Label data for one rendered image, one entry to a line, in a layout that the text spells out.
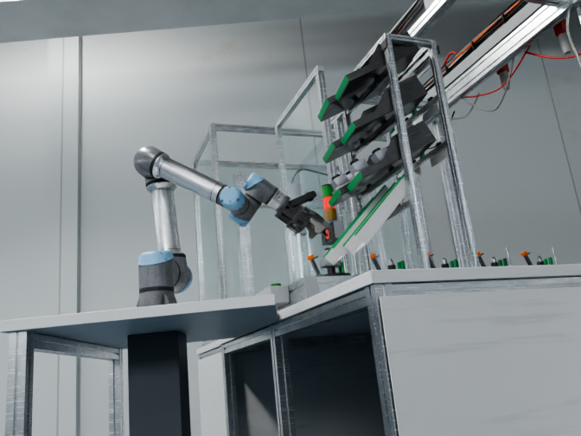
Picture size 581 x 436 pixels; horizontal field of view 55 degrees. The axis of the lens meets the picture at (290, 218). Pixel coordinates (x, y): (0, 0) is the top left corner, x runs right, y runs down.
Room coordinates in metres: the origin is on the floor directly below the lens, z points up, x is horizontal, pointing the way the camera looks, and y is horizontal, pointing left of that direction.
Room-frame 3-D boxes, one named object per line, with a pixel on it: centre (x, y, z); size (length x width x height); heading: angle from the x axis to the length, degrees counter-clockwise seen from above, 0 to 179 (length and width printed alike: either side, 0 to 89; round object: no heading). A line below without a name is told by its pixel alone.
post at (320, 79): (2.26, -0.20, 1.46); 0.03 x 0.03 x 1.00; 22
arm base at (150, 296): (1.87, 0.47, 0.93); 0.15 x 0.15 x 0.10
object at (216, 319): (1.87, 0.42, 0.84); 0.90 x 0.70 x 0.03; 2
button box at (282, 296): (2.03, 0.10, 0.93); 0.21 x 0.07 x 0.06; 22
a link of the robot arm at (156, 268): (1.88, 0.47, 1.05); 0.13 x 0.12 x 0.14; 170
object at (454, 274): (2.20, -0.54, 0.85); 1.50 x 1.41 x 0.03; 22
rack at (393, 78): (1.74, -0.38, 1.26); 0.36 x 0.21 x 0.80; 22
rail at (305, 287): (2.23, 0.11, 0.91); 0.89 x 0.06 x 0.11; 22
